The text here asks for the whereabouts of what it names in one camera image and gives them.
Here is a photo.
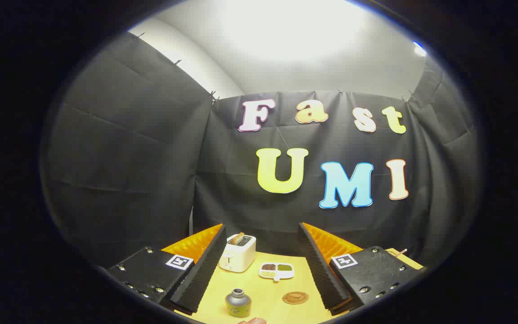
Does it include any white toaster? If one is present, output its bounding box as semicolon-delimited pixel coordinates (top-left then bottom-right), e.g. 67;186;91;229
219;234;257;273

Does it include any round brown coaster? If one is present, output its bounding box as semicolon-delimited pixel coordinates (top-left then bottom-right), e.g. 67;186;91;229
282;292;309;305

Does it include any light wooden table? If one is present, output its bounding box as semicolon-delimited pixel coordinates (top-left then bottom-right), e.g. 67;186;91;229
161;245;424;324

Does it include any black backdrop cloth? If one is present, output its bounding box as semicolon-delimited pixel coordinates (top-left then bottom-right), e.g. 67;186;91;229
43;31;482;270

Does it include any white divided dish of grains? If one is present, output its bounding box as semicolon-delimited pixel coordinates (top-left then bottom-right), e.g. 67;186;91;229
259;262;295;283

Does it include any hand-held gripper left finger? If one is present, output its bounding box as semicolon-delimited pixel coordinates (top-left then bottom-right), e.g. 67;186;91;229
106;224;227;315

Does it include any silver green label juice bottle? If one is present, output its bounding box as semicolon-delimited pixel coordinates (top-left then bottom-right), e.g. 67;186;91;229
225;288;253;319

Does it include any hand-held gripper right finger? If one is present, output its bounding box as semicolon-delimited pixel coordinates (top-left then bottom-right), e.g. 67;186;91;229
297;222;426;316

